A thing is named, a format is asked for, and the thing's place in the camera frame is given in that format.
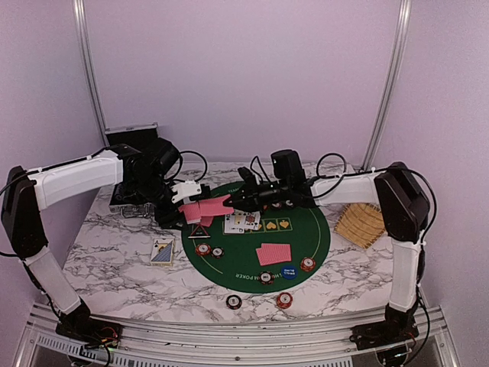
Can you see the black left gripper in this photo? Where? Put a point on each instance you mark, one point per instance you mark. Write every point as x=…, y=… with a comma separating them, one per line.
x=166, y=218

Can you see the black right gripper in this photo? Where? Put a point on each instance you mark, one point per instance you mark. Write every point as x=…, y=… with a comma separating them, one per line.
x=251, y=196

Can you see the red cards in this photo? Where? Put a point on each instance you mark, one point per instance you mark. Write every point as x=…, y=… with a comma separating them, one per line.
x=215, y=206

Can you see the dealt red card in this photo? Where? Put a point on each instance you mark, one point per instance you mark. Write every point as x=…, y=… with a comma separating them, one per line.
x=206, y=221
x=268, y=256

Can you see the dark chip top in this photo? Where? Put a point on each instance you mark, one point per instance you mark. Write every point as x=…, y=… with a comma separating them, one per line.
x=289, y=204

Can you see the red chip stack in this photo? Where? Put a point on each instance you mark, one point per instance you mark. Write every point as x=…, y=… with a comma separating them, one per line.
x=284, y=300
x=308, y=264
x=203, y=249

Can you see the dealt red card front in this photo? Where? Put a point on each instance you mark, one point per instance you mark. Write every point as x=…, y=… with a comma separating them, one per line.
x=268, y=256

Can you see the dark hundred chip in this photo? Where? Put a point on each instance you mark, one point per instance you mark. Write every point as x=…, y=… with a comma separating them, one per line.
x=217, y=252

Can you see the dark chip stack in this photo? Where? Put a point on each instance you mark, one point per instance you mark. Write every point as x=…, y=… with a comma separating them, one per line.
x=266, y=278
x=233, y=302

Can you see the blue small blind button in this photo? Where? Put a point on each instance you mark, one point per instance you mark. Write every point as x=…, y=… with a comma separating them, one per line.
x=289, y=272

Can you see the red chip stack front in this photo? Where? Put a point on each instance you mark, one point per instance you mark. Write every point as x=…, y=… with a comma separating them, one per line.
x=284, y=300

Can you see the red backed card deck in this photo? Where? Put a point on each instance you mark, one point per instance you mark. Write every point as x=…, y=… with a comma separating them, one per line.
x=191, y=212

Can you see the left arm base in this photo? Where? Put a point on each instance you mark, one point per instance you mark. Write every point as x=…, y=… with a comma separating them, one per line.
x=93, y=332

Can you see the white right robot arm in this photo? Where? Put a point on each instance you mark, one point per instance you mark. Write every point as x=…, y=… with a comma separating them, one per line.
x=405, y=209

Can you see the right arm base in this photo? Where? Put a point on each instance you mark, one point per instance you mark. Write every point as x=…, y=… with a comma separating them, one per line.
x=373, y=335

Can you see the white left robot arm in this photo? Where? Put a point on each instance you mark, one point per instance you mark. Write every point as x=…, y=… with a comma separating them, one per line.
x=27, y=193

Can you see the triangular all in button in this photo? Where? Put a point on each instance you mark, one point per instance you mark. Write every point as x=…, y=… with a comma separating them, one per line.
x=199, y=232

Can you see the blue card box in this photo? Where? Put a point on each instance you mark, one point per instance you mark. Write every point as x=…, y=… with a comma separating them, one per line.
x=162, y=252

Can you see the round green poker mat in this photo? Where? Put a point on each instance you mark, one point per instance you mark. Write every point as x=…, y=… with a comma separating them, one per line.
x=305, y=230

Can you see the aluminium poker case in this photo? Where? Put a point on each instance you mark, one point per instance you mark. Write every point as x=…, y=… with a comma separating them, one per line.
x=128, y=204

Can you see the woven bamboo tray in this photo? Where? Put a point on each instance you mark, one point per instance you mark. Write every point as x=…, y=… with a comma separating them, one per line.
x=361, y=224

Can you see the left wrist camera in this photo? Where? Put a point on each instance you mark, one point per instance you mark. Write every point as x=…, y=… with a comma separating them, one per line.
x=185, y=190

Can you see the front aluminium rail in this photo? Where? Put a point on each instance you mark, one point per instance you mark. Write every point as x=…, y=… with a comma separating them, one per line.
x=322, y=341

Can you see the left aluminium frame post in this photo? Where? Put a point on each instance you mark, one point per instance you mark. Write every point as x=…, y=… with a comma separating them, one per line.
x=86, y=55

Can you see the aluminium frame post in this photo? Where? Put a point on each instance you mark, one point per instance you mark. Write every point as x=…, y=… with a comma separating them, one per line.
x=86, y=55
x=393, y=72

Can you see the right aluminium frame post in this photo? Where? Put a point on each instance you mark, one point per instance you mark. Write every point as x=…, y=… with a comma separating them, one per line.
x=393, y=72

